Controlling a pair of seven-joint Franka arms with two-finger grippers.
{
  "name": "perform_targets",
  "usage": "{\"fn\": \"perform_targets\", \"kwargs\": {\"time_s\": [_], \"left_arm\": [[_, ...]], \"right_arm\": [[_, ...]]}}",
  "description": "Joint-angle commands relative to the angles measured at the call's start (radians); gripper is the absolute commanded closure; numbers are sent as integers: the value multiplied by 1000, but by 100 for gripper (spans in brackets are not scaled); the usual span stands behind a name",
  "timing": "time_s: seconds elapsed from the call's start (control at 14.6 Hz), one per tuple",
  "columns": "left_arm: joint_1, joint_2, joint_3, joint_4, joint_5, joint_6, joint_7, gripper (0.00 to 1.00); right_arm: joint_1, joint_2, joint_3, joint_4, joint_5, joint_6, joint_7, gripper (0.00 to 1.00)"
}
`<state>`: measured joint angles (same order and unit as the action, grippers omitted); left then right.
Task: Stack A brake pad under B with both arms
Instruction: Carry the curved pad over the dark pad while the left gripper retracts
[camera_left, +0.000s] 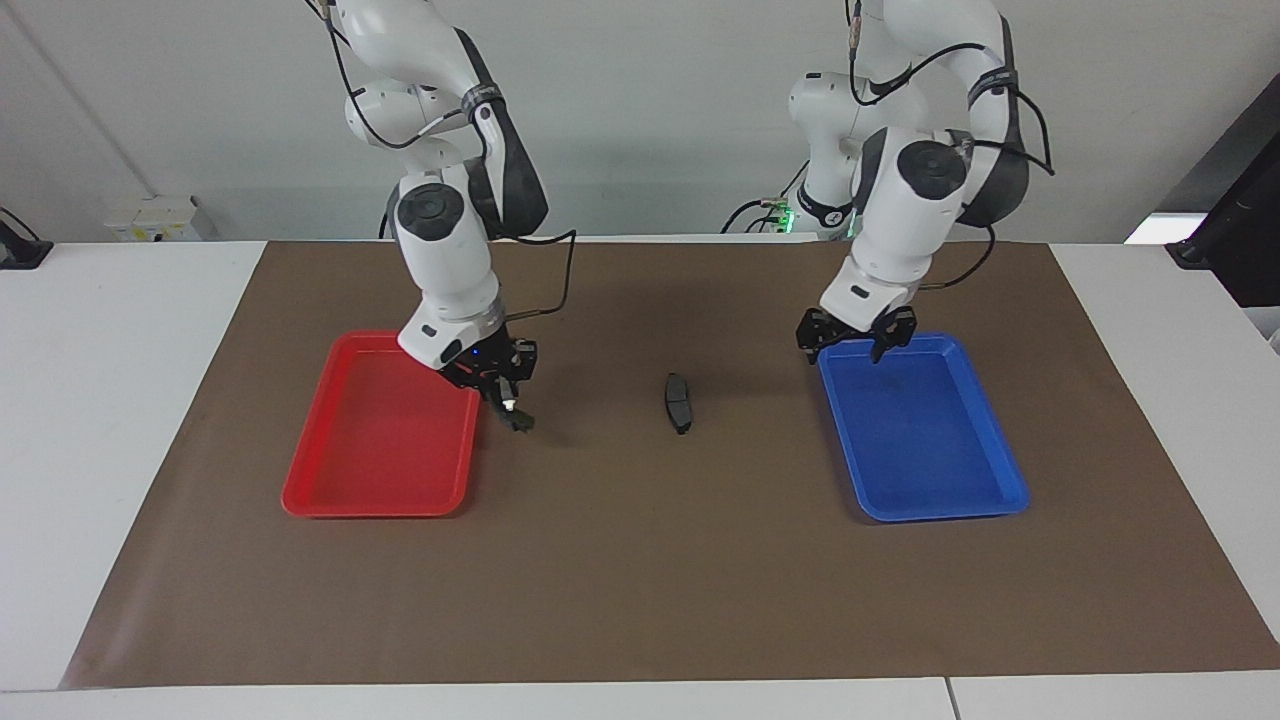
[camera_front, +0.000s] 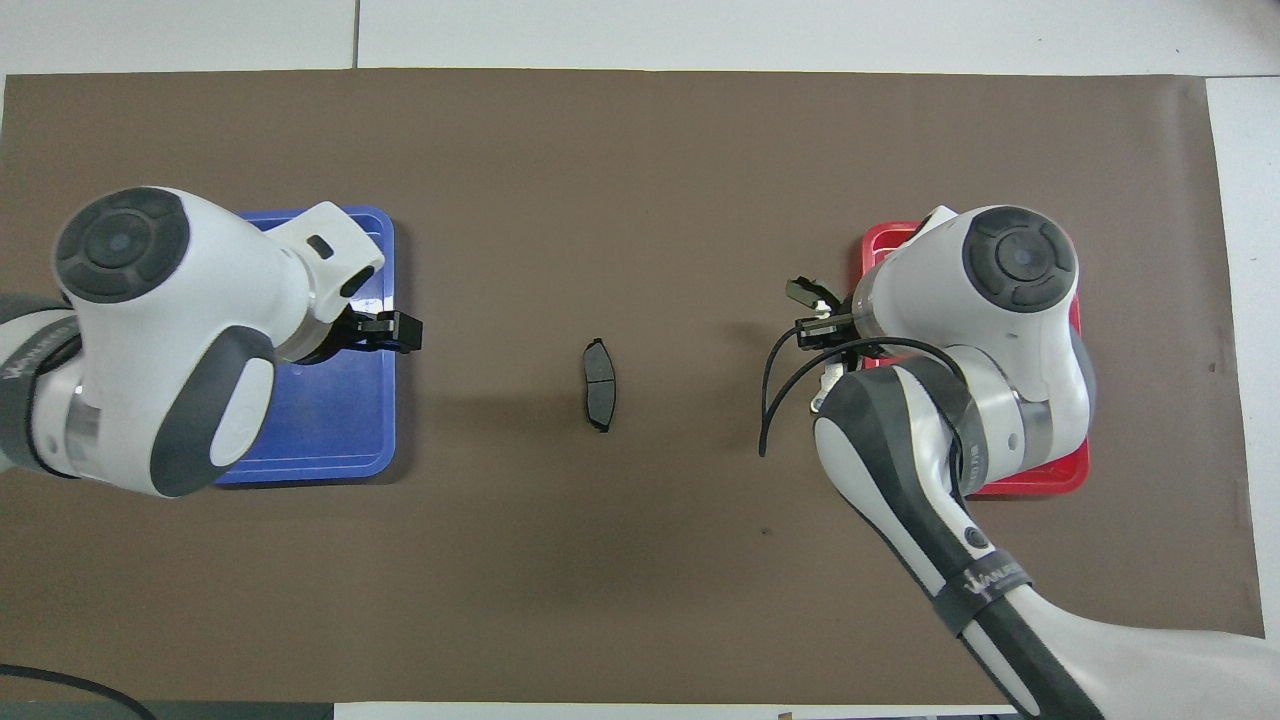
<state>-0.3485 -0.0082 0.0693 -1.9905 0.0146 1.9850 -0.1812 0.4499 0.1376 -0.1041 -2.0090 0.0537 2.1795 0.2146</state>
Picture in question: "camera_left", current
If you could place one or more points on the white wall socket box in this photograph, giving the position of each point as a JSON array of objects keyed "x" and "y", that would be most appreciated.
[{"x": 155, "y": 218}]

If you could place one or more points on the small dark brake pad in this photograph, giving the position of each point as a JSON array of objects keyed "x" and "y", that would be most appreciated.
[{"x": 679, "y": 400}]

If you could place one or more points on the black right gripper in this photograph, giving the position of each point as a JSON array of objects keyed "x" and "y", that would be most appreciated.
[{"x": 490, "y": 362}]

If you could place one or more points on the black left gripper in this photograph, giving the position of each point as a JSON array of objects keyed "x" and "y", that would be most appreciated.
[{"x": 855, "y": 333}]

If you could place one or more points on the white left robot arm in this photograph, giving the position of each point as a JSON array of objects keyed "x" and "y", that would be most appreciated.
[{"x": 900, "y": 220}]

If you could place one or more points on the black equipment frame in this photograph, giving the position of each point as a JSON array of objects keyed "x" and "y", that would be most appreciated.
[{"x": 1245, "y": 220}]

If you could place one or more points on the black clamp mount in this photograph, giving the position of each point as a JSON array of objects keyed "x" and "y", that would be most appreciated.
[{"x": 22, "y": 250}]

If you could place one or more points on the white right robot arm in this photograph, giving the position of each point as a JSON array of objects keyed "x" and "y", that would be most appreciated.
[{"x": 450, "y": 260}]

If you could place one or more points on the curved dark brake shoe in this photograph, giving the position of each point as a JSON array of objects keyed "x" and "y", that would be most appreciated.
[{"x": 520, "y": 422}]

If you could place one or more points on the brown table mat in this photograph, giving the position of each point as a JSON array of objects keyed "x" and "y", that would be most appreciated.
[{"x": 640, "y": 580}]

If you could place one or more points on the red plastic tray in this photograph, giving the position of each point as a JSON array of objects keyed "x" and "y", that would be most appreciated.
[{"x": 370, "y": 450}]

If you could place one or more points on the blue plastic tray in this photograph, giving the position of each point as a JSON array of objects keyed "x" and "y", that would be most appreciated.
[{"x": 930, "y": 450}]

